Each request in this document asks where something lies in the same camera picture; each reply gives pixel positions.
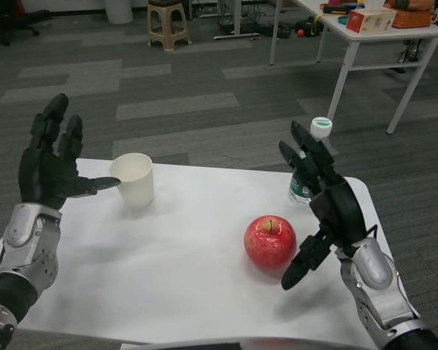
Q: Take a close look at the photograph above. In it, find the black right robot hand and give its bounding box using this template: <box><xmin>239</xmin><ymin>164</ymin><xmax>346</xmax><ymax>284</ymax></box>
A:
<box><xmin>278</xmin><ymin>120</ymin><xmax>369</xmax><ymax>291</ymax></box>

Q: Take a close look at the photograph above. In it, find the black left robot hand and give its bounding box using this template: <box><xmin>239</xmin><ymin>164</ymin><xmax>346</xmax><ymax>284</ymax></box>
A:
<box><xmin>18</xmin><ymin>93</ymin><xmax>122</xmax><ymax>211</ymax></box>

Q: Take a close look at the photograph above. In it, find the red apple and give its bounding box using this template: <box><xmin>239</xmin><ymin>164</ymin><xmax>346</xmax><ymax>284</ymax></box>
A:
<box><xmin>243</xmin><ymin>214</ymin><xmax>298</xmax><ymax>271</ymax></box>

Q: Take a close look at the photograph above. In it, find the clear water bottle white cap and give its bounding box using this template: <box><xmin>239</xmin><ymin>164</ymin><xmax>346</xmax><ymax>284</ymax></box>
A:
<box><xmin>288</xmin><ymin>116</ymin><xmax>334</xmax><ymax>206</ymax></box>

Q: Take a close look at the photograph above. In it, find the white paper cup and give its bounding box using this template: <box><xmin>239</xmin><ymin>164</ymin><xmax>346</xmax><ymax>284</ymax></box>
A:
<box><xmin>109</xmin><ymin>152</ymin><xmax>156</xmax><ymax>209</ymax></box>

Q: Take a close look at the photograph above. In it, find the black office chair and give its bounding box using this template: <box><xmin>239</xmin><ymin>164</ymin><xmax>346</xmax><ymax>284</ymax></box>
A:
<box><xmin>0</xmin><ymin>0</ymin><xmax>53</xmax><ymax>47</ymax></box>

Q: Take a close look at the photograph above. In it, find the silver robot chest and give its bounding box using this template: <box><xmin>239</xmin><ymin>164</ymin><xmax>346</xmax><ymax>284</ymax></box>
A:
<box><xmin>119</xmin><ymin>332</ymin><xmax>353</xmax><ymax>350</ymax></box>

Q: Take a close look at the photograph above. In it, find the white plant pot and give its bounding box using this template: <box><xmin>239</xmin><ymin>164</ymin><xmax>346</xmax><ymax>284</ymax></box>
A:
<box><xmin>105</xmin><ymin>0</ymin><xmax>134</xmax><ymax>24</ymax></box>

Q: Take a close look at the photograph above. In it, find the white metal-legged table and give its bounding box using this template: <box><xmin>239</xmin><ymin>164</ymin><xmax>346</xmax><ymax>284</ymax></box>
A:
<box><xmin>269</xmin><ymin>0</ymin><xmax>438</xmax><ymax>136</ymax></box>

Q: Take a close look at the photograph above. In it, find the red white tissue box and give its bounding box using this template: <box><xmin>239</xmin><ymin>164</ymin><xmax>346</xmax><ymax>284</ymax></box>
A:
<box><xmin>346</xmin><ymin>0</ymin><xmax>398</xmax><ymax>35</ymax></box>

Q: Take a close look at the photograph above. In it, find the beige plastic stool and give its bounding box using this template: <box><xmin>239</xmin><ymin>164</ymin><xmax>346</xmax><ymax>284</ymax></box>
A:
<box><xmin>146</xmin><ymin>0</ymin><xmax>190</xmax><ymax>53</ymax></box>

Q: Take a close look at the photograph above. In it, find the orange woven basket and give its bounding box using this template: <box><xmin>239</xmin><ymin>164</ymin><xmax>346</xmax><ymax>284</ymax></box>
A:
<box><xmin>389</xmin><ymin>6</ymin><xmax>434</xmax><ymax>30</ymax></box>

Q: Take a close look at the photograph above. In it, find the white standing desk leg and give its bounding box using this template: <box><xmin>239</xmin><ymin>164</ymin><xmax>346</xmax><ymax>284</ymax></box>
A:
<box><xmin>213</xmin><ymin>0</ymin><xmax>263</xmax><ymax>41</ymax></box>

